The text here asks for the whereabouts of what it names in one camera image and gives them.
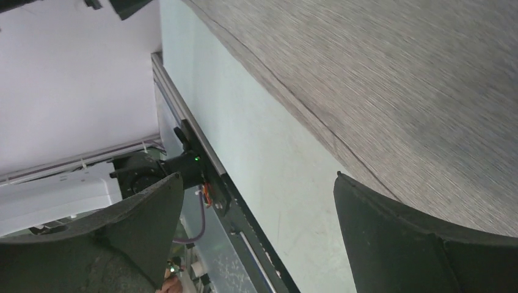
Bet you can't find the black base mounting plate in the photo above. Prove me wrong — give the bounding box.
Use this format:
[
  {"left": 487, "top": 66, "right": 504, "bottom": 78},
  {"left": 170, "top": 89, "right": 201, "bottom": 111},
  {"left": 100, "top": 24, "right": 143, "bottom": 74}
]
[{"left": 181, "top": 120, "right": 299, "bottom": 292}]

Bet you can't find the aluminium frame rail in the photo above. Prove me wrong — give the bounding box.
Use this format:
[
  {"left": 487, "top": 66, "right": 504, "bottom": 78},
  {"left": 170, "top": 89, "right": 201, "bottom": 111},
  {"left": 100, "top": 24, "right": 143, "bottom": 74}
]
[{"left": 151, "top": 52, "right": 227, "bottom": 175}]

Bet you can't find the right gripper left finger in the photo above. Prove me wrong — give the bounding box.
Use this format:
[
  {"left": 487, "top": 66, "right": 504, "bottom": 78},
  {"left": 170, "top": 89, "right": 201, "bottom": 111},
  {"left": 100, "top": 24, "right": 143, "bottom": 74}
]
[{"left": 1, "top": 173, "right": 184, "bottom": 292}]

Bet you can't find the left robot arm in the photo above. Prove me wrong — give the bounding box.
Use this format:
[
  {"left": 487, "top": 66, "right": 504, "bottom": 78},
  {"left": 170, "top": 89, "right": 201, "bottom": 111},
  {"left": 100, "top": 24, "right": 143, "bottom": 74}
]
[{"left": 1, "top": 1, "right": 203, "bottom": 237}]

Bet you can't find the grey cloth napkin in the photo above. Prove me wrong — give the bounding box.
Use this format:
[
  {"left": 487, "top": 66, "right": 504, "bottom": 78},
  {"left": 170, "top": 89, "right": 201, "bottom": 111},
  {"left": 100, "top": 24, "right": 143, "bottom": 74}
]
[{"left": 188, "top": 1, "right": 517, "bottom": 236}]

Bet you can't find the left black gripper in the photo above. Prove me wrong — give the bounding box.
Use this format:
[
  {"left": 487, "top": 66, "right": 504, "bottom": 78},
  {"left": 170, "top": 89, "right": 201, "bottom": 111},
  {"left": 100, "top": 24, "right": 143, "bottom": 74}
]
[{"left": 0, "top": 0, "right": 155, "bottom": 21}]

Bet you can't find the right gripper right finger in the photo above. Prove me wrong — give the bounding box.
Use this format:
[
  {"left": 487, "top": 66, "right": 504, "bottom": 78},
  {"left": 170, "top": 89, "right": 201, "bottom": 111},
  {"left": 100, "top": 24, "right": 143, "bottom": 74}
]
[{"left": 334, "top": 173, "right": 517, "bottom": 292}]

